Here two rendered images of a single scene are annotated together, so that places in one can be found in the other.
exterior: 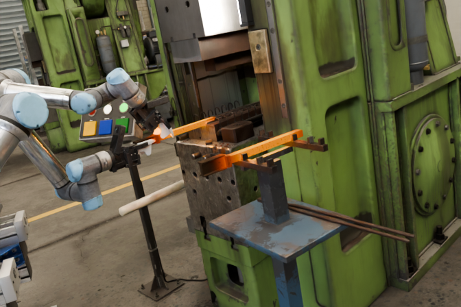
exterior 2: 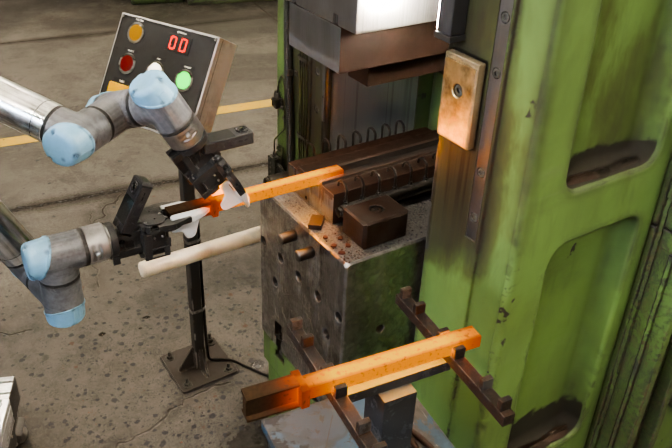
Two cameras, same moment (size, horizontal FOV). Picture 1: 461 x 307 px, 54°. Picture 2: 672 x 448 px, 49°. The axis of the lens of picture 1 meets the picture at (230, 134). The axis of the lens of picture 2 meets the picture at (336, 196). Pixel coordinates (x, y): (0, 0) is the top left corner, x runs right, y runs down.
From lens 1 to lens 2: 66 cm
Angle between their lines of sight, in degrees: 18
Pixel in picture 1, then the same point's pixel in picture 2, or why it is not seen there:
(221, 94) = (376, 100)
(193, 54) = (325, 51)
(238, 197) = (341, 343)
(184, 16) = not seen: outside the picture
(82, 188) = (46, 292)
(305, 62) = (543, 164)
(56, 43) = not seen: outside the picture
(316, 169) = (498, 352)
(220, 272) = not seen: hidden behind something
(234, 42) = (421, 38)
